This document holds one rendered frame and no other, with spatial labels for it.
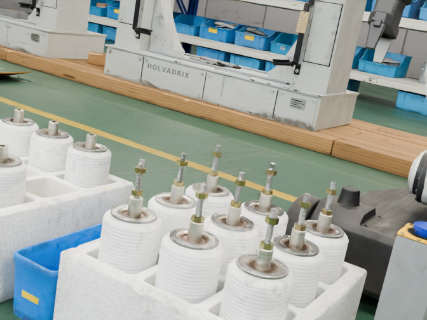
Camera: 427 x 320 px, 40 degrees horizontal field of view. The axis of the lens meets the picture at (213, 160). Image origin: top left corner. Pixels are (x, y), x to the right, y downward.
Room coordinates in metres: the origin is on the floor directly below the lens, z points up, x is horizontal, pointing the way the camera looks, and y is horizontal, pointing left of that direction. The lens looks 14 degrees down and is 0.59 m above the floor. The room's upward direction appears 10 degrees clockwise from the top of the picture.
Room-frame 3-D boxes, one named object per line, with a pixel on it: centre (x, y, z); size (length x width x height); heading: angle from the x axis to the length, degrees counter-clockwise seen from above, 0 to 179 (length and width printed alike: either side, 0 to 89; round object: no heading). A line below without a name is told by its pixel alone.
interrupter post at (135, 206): (0.90, 0.11, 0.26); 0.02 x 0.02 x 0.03
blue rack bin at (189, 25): (6.88, 0.49, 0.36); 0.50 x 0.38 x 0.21; 150
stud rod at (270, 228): (0.78, -0.09, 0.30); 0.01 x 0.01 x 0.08
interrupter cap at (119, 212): (0.90, 0.11, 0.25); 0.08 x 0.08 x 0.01
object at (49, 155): (1.32, 0.37, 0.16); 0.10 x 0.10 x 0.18
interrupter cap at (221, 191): (1.10, 0.00, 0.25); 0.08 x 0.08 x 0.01
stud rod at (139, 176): (0.90, 0.11, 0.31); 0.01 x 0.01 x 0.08
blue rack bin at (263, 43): (6.42, -0.26, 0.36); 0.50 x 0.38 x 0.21; 150
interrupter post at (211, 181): (1.10, 0.00, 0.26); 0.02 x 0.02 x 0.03
